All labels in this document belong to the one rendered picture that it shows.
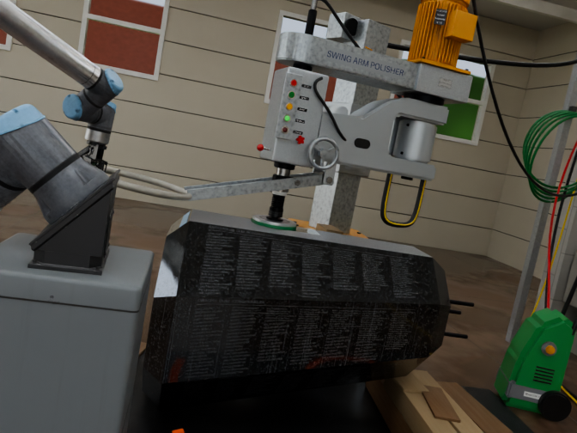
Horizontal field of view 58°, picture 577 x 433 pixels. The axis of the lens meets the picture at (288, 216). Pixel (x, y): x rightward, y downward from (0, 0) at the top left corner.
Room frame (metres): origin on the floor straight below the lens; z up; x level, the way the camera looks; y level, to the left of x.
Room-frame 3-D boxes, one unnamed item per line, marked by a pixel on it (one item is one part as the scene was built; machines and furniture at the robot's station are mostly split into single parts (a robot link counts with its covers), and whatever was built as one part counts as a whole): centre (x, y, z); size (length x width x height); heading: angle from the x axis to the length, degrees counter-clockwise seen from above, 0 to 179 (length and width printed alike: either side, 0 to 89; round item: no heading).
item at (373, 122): (2.57, -0.31, 1.35); 0.74 x 0.23 x 0.49; 110
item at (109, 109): (2.05, 0.79, 1.23); 0.10 x 0.09 x 0.12; 161
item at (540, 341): (2.99, -1.61, 0.43); 0.35 x 0.35 x 0.87; 83
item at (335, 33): (3.25, -0.12, 2.00); 0.20 x 0.18 x 0.15; 8
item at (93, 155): (2.04, 0.80, 1.06); 0.09 x 0.08 x 0.12; 51
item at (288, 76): (2.32, 0.09, 1.41); 0.08 x 0.03 x 0.28; 110
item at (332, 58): (2.57, -0.27, 1.66); 0.96 x 0.25 x 0.17; 110
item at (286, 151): (2.48, -0.01, 1.36); 0.36 x 0.22 x 0.45; 110
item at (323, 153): (2.38, -0.09, 1.24); 0.15 x 0.10 x 0.15; 110
